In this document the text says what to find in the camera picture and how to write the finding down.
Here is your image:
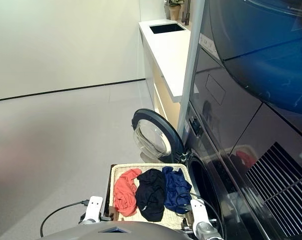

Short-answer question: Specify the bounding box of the orange garment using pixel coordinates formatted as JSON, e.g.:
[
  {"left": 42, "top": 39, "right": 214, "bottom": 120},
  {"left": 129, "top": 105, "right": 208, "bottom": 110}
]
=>
[{"left": 113, "top": 168, "right": 143, "bottom": 218}]

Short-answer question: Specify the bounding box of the navy blue garment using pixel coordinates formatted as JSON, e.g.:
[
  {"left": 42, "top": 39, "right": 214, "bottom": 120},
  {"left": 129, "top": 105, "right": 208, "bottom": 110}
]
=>
[{"left": 161, "top": 166, "right": 193, "bottom": 215}]

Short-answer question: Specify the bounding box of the black garment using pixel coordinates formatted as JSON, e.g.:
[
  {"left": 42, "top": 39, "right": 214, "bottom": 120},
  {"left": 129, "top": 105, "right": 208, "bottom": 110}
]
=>
[{"left": 134, "top": 168, "right": 167, "bottom": 223}]

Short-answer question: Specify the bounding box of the pale woven basket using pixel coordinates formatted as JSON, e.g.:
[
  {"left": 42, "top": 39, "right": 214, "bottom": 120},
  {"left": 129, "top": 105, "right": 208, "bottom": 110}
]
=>
[{"left": 108, "top": 162, "right": 200, "bottom": 231}]

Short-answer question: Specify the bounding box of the round washing machine door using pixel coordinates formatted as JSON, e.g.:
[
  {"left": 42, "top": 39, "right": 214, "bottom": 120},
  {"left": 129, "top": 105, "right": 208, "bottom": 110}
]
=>
[{"left": 131, "top": 108, "right": 186, "bottom": 165}]

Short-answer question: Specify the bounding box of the silver robot body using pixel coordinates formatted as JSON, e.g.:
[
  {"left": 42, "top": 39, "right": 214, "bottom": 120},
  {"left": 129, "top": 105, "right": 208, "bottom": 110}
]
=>
[{"left": 37, "top": 220, "right": 194, "bottom": 240}]

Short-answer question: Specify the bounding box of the grey cabinet side panel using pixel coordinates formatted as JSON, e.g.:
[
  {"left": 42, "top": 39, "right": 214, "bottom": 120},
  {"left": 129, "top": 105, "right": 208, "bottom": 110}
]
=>
[{"left": 177, "top": 0, "right": 209, "bottom": 137}]

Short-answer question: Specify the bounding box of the white counter cabinet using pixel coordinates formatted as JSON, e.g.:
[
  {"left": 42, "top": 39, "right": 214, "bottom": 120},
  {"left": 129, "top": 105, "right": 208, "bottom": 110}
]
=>
[{"left": 138, "top": 19, "right": 192, "bottom": 131}]

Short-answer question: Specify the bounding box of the white printed dryer label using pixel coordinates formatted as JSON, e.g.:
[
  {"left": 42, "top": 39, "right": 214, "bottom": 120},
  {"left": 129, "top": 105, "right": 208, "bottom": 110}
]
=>
[{"left": 198, "top": 33, "right": 217, "bottom": 55}]

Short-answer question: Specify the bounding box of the black sink basin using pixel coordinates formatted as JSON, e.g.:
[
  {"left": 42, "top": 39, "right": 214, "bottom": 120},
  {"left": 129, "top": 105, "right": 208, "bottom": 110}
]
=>
[{"left": 148, "top": 22, "right": 187, "bottom": 35}]

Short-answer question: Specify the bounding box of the dark faucet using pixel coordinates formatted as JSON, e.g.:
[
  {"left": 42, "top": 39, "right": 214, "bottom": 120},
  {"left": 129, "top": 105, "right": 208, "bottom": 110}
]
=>
[{"left": 180, "top": 0, "right": 192, "bottom": 26}]

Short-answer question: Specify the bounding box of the potted plant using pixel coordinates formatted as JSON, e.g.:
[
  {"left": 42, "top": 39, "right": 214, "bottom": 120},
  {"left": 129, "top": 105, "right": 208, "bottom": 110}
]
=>
[{"left": 163, "top": 0, "right": 186, "bottom": 21}]

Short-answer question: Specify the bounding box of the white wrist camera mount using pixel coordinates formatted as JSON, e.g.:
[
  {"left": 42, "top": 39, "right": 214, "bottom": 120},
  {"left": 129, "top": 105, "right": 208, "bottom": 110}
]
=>
[
  {"left": 86, "top": 196, "right": 104, "bottom": 224},
  {"left": 189, "top": 198, "right": 208, "bottom": 227}
]

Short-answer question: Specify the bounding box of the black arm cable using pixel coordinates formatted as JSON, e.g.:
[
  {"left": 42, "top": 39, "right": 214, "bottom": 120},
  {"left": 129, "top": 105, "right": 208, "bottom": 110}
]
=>
[
  {"left": 175, "top": 191, "right": 226, "bottom": 240},
  {"left": 39, "top": 199, "right": 91, "bottom": 238}
]

